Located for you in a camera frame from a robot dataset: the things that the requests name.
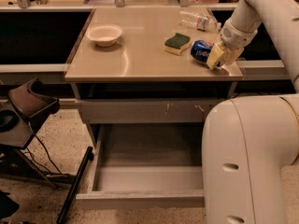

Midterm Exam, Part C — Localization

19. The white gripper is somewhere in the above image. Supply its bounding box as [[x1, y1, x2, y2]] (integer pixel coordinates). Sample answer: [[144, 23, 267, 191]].
[[206, 19, 258, 70]]

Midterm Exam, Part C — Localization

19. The blue pepsi can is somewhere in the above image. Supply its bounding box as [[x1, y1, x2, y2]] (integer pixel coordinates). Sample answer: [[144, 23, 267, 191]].
[[191, 40, 214, 65]]

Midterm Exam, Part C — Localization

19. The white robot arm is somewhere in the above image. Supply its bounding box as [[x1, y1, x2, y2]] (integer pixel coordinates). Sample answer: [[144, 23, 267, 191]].
[[202, 0, 299, 224]]

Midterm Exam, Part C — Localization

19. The grey closed top drawer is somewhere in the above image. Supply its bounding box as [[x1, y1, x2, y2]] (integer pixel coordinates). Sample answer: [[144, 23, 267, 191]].
[[76, 99, 222, 124]]

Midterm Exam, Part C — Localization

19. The grey metal counter cabinet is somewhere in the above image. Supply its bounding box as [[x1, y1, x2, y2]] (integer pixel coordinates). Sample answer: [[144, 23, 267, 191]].
[[65, 7, 243, 140]]

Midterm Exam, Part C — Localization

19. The grey open middle drawer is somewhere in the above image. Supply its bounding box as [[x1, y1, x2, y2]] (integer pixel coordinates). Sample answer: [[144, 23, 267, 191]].
[[77, 123, 204, 210]]

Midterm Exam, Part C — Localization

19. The clear plastic water bottle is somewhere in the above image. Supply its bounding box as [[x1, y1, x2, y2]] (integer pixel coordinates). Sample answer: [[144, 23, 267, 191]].
[[179, 10, 221, 32]]

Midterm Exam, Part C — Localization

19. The green yellow sponge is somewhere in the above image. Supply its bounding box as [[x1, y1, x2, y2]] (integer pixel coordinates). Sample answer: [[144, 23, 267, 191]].
[[164, 33, 191, 55]]

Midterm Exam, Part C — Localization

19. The white paper bowl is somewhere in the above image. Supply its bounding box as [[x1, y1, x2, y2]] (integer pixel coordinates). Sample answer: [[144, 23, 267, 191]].
[[86, 24, 122, 48]]

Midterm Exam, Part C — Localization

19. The black metal stand leg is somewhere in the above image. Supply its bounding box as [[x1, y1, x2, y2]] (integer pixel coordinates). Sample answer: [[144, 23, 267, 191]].
[[56, 147, 94, 224]]

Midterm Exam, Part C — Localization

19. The black cable on floor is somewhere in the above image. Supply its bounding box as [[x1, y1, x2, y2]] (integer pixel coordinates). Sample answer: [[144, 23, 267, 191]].
[[21, 121, 74, 176]]

